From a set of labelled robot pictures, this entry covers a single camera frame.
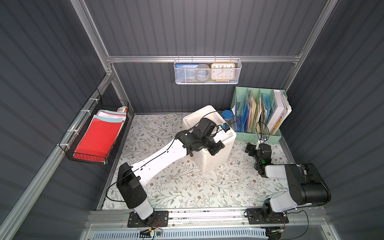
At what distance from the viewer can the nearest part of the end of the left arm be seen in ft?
1.73

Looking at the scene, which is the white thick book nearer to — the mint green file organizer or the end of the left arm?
the mint green file organizer

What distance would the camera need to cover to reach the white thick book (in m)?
0.90

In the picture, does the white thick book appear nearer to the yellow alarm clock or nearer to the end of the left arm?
the yellow alarm clock

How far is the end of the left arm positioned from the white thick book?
52 cm
